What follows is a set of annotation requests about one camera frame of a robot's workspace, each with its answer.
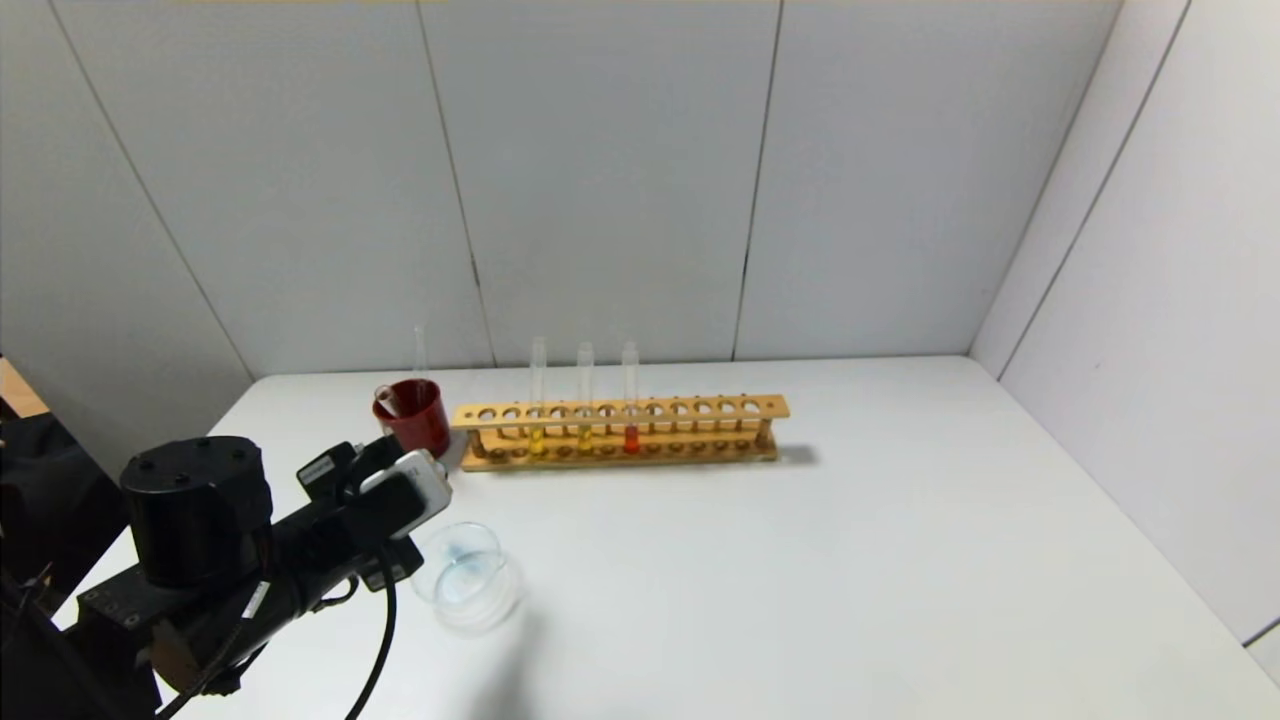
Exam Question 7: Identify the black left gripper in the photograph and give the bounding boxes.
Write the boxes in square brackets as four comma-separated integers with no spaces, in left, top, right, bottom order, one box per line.
[273,433,425,592]

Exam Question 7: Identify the wooden test tube rack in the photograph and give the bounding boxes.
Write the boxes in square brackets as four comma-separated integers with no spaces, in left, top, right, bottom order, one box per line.
[452,394,791,473]

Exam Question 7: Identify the clear glass beaker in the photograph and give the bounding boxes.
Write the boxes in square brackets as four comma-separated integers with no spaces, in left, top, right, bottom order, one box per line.
[412,521,525,634]

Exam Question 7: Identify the dark red plastic cup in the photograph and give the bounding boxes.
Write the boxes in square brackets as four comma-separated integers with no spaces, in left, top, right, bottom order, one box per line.
[372,379,452,468]

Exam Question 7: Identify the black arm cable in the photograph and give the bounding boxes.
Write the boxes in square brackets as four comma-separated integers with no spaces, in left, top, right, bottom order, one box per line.
[345,545,399,720]

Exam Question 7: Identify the test tube with red pigment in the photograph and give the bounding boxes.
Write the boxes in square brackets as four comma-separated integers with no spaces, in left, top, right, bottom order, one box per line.
[621,343,642,456]

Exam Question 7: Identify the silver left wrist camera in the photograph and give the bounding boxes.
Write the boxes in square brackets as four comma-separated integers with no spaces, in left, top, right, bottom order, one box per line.
[358,448,454,521]

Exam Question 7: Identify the test tube with yellow pigment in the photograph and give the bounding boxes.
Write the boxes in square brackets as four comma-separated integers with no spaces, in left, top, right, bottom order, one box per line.
[529,337,549,459]
[576,342,596,457]

